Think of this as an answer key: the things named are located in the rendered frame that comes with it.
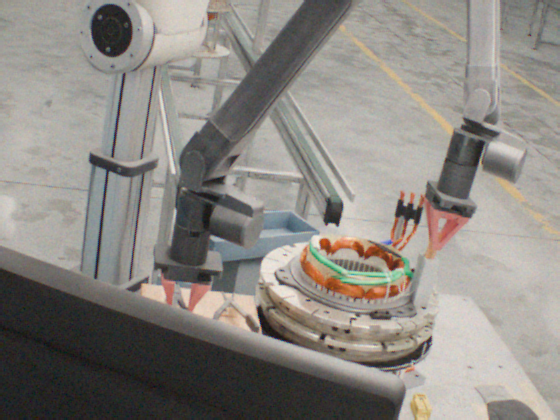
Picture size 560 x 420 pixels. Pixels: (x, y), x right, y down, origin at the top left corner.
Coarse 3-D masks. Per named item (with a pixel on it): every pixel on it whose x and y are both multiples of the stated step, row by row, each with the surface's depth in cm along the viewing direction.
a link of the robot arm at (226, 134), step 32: (320, 0) 120; (352, 0) 119; (288, 32) 123; (320, 32) 122; (256, 64) 126; (288, 64) 124; (256, 96) 127; (224, 128) 129; (256, 128) 131; (224, 160) 131
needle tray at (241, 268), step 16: (272, 224) 195; (288, 224) 197; (304, 224) 192; (272, 240) 182; (288, 240) 185; (304, 240) 187; (224, 256) 177; (240, 256) 179; (256, 256) 182; (224, 272) 186; (240, 272) 183; (256, 272) 185; (224, 288) 187; (240, 288) 185
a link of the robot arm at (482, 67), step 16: (480, 0) 152; (496, 0) 152; (480, 16) 152; (496, 16) 152; (480, 32) 151; (496, 32) 151; (480, 48) 150; (496, 48) 150; (480, 64) 149; (496, 64) 149; (464, 80) 149; (480, 80) 148; (496, 80) 148; (464, 96) 149; (496, 96) 147; (496, 112) 149
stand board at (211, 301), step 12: (144, 288) 152; (156, 288) 153; (180, 288) 154; (204, 300) 152; (216, 300) 153; (240, 300) 155; (252, 300) 155; (204, 312) 148; (252, 312) 151; (240, 324) 147
